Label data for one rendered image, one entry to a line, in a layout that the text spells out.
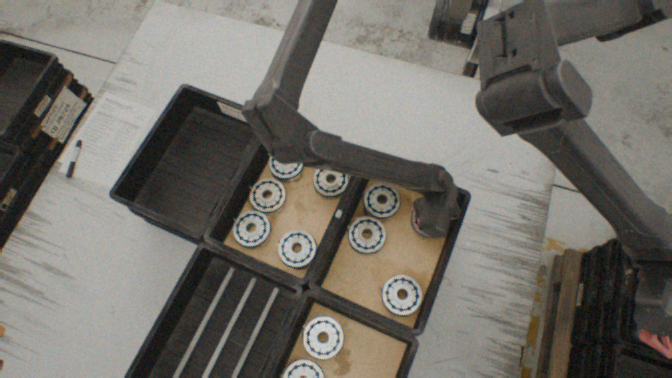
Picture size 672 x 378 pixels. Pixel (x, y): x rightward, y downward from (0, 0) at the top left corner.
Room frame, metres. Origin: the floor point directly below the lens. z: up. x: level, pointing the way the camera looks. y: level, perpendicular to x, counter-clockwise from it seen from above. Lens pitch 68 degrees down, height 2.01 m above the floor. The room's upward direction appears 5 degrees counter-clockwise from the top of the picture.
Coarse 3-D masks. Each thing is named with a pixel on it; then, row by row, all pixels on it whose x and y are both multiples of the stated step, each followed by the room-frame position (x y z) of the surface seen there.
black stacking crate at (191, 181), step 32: (192, 96) 0.79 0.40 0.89; (160, 128) 0.67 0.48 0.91; (192, 128) 0.71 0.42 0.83; (224, 128) 0.70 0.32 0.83; (160, 160) 0.61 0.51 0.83; (192, 160) 0.60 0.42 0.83; (224, 160) 0.59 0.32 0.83; (128, 192) 0.50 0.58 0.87; (160, 192) 0.51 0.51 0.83; (192, 192) 0.50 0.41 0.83; (192, 224) 0.40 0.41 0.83
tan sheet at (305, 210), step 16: (272, 176) 0.52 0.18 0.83; (304, 176) 0.52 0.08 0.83; (288, 192) 0.47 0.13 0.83; (304, 192) 0.46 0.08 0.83; (288, 208) 0.42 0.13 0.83; (304, 208) 0.42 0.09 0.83; (320, 208) 0.41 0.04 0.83; (272, 224) 0.38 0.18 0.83; (288, 224) 0.37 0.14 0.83; (304, 224) 0.37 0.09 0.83; (320, 224) 0.36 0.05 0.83; (272, 240) 0.33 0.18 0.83; (320, 240) 0.32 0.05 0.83; (256, 256) 0.29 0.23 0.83; (272, 256) 0.28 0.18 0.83; (288, 272) 0.24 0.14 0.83; (304, 272) 0.23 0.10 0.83
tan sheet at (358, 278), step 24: (408, 192) 0.43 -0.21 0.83; (360, 216) 0.38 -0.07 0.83; (408, 216) 0.36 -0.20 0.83; (408, 240) 0.29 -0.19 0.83; (432, 240) 0.29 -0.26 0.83; (336, 264) 0.25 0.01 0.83; (360, 264) 0.24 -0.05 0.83; (384, 264) 0.23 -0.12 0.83; (408, 264) 0.23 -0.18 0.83; (432, 264) 0.22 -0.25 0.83; (336, 288) 0.18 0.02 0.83; (360, 288) 0.18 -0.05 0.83; (384, 312) 0.11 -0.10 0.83
